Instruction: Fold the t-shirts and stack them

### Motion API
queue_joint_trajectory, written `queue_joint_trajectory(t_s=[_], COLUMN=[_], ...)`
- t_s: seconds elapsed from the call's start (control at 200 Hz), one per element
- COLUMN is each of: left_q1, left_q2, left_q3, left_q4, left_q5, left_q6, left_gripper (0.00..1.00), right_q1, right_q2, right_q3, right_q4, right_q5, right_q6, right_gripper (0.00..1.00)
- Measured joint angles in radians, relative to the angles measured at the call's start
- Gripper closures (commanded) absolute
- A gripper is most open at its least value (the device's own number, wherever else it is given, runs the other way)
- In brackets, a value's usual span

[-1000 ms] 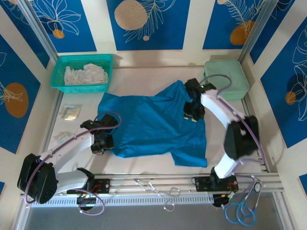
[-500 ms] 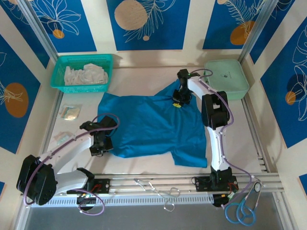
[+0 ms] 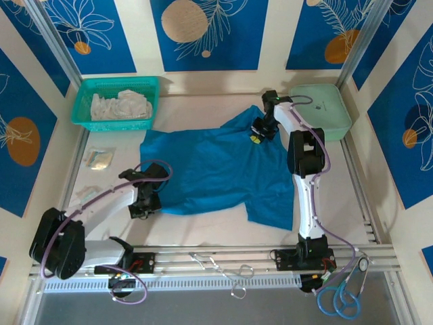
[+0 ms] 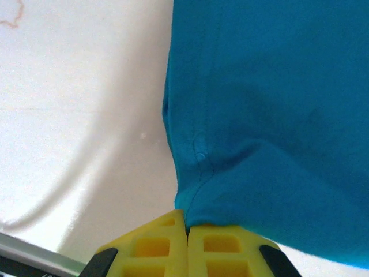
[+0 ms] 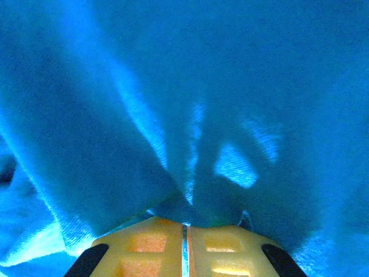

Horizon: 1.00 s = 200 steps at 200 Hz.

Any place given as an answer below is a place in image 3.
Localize white slotted cable duct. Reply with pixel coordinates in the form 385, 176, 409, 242
43, 274, 302, 293

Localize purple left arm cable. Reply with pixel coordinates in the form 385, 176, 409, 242
39, 159, 173, 305

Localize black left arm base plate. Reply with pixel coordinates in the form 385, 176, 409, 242
93, 252, 156, 276

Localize blue stethoscope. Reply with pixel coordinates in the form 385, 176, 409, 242
316, 250, 371, 321

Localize aluminium frame post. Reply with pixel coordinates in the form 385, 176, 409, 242
336, 0, 396, 87
25, 0, 84, 87

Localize aluminium frame rail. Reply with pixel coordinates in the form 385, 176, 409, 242
28, 244, 402, 278

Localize teal plastic basket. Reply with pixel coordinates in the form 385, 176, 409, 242
70, 76, 160, 132

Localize grey metal panel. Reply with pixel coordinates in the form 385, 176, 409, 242
32, 289, 407, 325

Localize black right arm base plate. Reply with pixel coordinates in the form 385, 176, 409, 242
274, 248, 336, 272

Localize metal forceps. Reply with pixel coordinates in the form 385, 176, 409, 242
208, 257, 247, 301
188, 252, 254, 280

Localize blue t-shirt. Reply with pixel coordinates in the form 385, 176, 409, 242
139, 104, 295, 232

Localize mint green lidded box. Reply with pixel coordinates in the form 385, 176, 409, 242
288, 83, 352, 142

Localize clear plastic packet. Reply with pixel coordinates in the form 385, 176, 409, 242
83, 146, 118, 172

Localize white t-shirt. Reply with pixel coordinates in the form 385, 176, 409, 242
90, 88, 154, 121

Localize aluminium side rail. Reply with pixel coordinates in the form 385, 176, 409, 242
340, 138, 383, 244
50, 130, 91, 251

